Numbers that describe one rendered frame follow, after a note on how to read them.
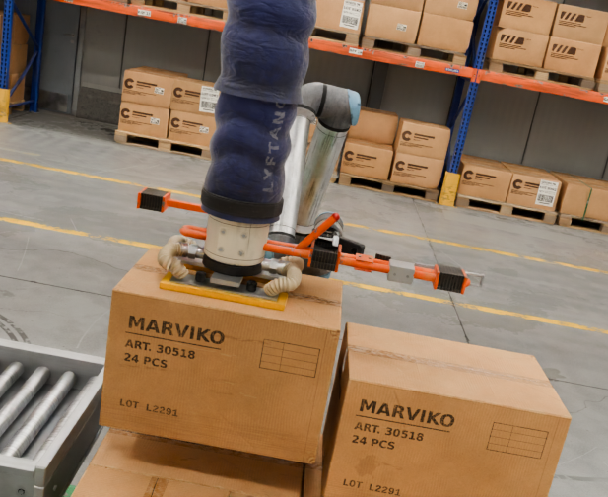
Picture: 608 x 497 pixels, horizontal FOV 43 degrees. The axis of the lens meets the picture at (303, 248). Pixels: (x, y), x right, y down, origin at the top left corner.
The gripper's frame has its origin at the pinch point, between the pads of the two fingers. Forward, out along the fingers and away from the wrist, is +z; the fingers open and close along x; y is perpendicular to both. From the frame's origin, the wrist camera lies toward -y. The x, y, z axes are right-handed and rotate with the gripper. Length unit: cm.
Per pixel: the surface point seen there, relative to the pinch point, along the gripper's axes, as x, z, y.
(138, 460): -66, 14, 44
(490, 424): -32, 20, -48
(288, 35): 56, 9, 22
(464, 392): -26, 16, -41
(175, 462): -66, 12, 33
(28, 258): -120, -272, 184
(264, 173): 21.4, 8.0, 22.4
